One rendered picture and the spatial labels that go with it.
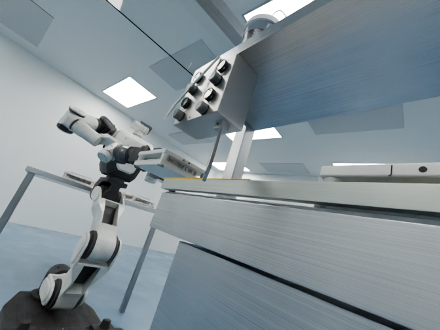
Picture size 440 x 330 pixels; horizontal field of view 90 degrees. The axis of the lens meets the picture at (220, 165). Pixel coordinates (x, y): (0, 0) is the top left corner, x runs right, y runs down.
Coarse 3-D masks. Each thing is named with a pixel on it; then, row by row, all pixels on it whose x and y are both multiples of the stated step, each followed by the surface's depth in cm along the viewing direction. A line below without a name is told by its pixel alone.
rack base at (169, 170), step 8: (136, 160) 101; (144, 160) 95; (152, 160) 89; (160, 160) 84; (144, 168) 101; (152, 168) 96; (160, 168) 90; (168, 168) 86; (176, 168) 89; (160, 176) 107; (168, 176) 101; (176, 176) 96; (184, 176) 91; (192, 176) 94
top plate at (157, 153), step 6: (156, 150) 91; (162, 150) 87; (168, 150) 86; (144, 156) 101; (150, 156) 98; (156, 156) 95; (168, 156) 89; (174, 156) 88; (180, 156) 90; (180, 162) 92; (186, 162) 92; (192, 168) 95; (198, 168) 97; (198, 174) 102
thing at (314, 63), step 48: (336, 0) 44; (384, 0) 41; (432, 0) 39; (240, 48) 62; (288, 48) 57; (336, 48) 53; (384, 48) 50; (432, 48) 47; (288, 96) 73; (336, 96) 67; (384, 96) 62; (432, 96) 57
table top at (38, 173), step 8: (32, 168) 151; (40, 176) 187; (48, 176) 157; (56, 176) 160; (64, 184) 194; (72, 184) 166; (80, 184) 169; (88, 192) 233; (128, 200) 191; (144, 208) 200; (152, 208) 204
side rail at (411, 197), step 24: (216, 192) 48; (240, 192) 43; (264, 192) 39; (288, 192) 35; (312, 192) 33; (336, 192) 30; (360, 192) 28; (384, 192) 26; (408, 192) 25; (432, 192) 23
